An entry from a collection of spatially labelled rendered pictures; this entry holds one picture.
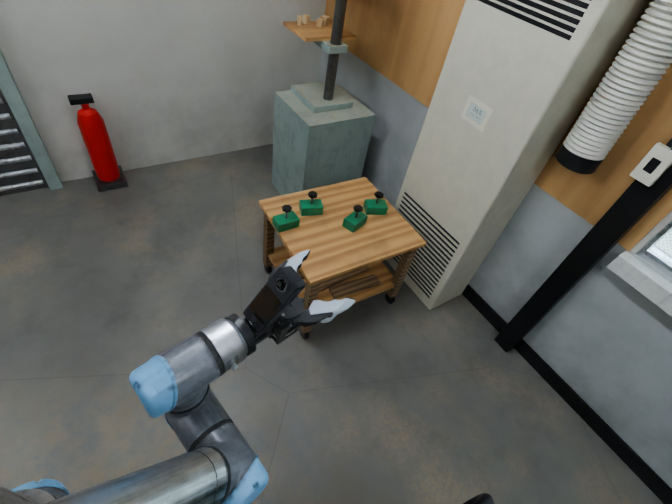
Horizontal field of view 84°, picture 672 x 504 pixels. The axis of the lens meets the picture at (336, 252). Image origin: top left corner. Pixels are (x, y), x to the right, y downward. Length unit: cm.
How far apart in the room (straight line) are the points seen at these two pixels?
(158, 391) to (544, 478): 187
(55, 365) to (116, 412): 39
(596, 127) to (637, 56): 23
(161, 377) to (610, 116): 153
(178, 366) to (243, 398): 133
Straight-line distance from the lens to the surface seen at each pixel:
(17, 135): 293
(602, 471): 237
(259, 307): 60
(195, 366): 58
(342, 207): 195
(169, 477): 54
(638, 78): 162
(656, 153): 169
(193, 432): 65
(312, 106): 237
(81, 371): 212
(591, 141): 168
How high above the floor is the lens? 176
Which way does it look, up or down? 46 degrees down
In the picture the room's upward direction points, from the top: 12 degrees clockwise
